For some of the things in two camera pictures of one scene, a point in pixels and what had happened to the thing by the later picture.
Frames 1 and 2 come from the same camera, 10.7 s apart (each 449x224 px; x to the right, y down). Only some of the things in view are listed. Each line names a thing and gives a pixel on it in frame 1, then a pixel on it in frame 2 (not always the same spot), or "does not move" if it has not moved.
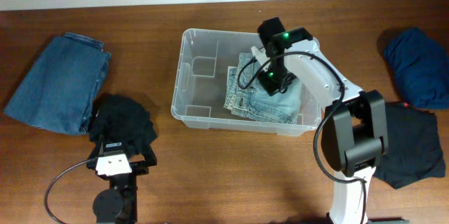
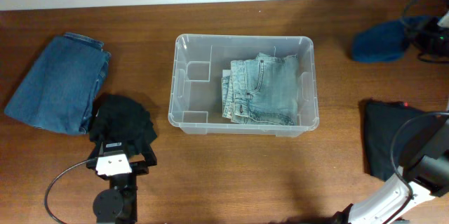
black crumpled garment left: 117,118 does not move
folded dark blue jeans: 58,94 does not move
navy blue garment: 420,64 -> 384,41
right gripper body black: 274,78 -> 429,36
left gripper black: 140,168 does not move
